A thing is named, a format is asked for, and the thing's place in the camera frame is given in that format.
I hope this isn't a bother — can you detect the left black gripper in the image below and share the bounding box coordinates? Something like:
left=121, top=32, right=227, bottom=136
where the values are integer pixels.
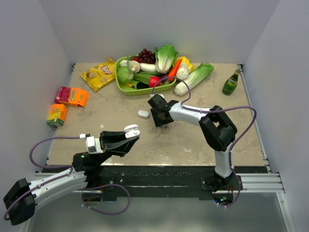
left=94, top=130, right=139, bottom=166

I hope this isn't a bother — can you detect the white oval charging case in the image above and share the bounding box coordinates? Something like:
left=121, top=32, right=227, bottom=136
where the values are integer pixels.
left=138, top=110, right=150, bottom=118

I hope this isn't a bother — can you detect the small white case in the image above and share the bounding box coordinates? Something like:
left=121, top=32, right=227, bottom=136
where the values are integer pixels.
left=124, top=124, right=140, bottom=139

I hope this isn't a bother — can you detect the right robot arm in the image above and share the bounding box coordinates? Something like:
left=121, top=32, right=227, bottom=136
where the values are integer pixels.
left=148, top=94, right=238, bottom=190

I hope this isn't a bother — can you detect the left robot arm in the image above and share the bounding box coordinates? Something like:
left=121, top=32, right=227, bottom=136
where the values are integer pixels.
left=3, top=125, right=140, bottom=226

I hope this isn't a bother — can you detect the large napa cabbage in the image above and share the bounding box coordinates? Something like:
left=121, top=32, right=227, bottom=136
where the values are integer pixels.
left=174, top=63, right=214, bottom=96

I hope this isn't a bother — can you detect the purple onion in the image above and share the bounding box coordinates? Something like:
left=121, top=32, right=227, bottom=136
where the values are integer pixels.
left=160, top=73, right=168, bottom=84

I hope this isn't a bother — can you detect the dark green leafy vegetable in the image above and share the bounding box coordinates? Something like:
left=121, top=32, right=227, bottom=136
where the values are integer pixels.
left=133, top=72, right=161, bottom=87

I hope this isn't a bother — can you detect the orange carrot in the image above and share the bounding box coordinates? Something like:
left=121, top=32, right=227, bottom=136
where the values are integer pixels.
left=167, top=59, right=182, bottom=82

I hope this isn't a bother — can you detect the green plastic tray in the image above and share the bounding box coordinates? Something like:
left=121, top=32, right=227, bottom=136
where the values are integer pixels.
left=115, top=57, right=176, bottom=96

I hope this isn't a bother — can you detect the white daikon radish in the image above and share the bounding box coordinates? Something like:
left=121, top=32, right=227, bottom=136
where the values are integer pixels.
left=140, top=63, right=156, bottom=73

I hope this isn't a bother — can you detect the beige mushroom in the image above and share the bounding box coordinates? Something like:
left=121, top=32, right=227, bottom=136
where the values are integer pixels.
left=127, top=60, right=140, bottom=73

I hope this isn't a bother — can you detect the round green cabbage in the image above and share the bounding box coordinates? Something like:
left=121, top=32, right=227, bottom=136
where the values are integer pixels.
left=116, top=66, right=134, bottom=84

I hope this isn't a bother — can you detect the green lettuce head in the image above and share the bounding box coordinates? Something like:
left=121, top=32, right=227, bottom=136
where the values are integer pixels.
left=154, top=44, right=178, bottom=73

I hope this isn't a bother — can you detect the purple grapes bunch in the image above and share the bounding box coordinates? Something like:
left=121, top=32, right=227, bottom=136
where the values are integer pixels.
left=137, top=48, right=156, bottom=64

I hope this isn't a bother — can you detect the pink orange snack pack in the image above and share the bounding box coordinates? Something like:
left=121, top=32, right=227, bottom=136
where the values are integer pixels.
left=54, top=87, right=89, bottom=107

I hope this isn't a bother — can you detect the orange green juice box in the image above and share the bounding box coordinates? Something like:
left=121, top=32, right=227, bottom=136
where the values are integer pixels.
left=46, top=104, right=68, bottom=127

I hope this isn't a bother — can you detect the yellow Lays chips bag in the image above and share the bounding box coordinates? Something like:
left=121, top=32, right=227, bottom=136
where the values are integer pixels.
left=80, top=58, right=116, bottom=92

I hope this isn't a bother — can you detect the green glass bottle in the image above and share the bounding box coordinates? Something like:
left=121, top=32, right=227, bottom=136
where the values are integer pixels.
left=222, top=69, right=241, bottom=95

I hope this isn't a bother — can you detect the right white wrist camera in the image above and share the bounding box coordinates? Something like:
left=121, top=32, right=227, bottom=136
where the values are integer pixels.
left=150, top=94, right=165, bottom=99

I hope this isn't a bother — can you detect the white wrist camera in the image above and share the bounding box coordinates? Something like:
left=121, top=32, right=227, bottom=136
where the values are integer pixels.
left=150, top=94, right=165, bottom=99
left=86, top=136, right=103, bottom=154

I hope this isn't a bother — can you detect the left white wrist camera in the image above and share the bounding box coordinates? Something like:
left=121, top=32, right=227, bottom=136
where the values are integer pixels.
left=86, top=136, right=103, bottom=154

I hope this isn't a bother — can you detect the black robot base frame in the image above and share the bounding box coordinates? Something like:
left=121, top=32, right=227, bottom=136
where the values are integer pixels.
left=42, top=165, right=268, bottom=203

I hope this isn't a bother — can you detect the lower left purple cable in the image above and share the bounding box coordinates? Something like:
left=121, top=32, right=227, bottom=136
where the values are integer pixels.
left=81, top=183, right=131, bottom=215

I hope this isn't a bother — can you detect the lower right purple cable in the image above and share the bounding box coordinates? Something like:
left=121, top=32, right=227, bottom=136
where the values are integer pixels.
left=216, top=168, right=243, bottom=208

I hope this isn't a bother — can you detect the aluminium extrusion rail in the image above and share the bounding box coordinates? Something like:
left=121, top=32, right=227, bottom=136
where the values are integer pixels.
left=239, top=173, right=285, bottom=193

